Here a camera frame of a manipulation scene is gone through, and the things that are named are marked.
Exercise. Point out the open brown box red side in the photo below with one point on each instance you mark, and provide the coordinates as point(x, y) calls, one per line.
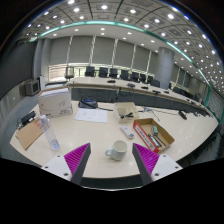
point(146, 128)

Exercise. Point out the large white cardboard box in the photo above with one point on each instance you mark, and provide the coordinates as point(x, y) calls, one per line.
point(55, 103)

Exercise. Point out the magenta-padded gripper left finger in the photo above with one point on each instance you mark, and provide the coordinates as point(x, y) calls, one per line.
point(75, 160)

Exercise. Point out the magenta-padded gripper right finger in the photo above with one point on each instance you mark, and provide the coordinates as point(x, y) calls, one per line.
point(148, 160)

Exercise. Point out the small open white box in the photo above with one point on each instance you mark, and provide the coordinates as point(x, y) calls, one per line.
point(125, 110)

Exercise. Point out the small grey monitor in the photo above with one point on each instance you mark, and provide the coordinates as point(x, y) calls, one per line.
point(32, 87)

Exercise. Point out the white paper sheet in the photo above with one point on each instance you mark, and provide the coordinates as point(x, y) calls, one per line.
point(90, 115)

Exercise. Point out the recessed ceiling lights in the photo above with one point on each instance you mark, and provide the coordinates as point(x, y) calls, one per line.
point(104, 7)

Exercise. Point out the white ceramic mug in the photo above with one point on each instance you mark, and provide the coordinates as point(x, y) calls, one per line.
point(118, 151)

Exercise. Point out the clear plastic water bottle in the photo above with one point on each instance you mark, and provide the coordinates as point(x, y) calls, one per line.
point(50, 133)

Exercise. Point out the row of black office chairs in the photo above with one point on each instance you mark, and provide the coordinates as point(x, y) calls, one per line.
point(103, 72)

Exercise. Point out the white remote control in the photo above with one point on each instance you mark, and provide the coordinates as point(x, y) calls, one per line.
point(127, 131)

